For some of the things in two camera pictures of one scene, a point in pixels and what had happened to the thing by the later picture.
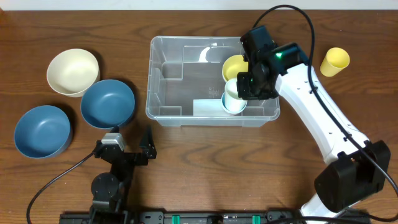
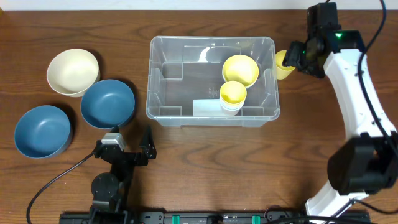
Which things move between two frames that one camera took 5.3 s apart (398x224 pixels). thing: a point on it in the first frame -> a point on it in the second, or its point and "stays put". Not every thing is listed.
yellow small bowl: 233,65 stays put
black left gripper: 130,157 stays put
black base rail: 241,217 stays put
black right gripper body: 249,86 -> 298,59
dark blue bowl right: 107,103 stays put
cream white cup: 231,88 -> 232,107
